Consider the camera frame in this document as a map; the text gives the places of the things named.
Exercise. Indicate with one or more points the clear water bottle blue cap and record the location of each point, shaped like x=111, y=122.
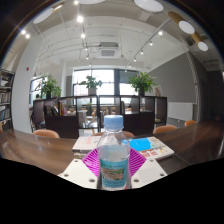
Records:
x=113, y=160

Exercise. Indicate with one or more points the tall dark bookshelf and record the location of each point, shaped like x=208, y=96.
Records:
x=6, y=100

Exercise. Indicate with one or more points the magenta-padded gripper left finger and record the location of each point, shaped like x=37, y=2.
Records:
x=77, y=173

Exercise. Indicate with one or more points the tall potted green plant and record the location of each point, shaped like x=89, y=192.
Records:
x=142, y=81

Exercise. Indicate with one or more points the low dark shelf unit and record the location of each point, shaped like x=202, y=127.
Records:
x=63, y=126

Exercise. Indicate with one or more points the group of ceiling lights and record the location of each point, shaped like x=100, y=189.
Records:
x=186, y=27

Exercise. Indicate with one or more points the bushy potted green plant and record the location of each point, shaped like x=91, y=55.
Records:
x=50, y=87

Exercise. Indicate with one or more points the white ceiling air conditioner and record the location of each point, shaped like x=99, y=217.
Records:
x=108, y=52

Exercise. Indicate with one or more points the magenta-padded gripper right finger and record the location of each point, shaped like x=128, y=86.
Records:
x=148, y=172

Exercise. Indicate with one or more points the large book blue cover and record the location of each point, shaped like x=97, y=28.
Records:
x=150, y=146

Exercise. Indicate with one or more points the small potted plant white pot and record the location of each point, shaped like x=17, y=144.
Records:
x=91, y=83

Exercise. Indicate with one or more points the white wall radiator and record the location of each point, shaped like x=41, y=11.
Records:
x=180, y=111

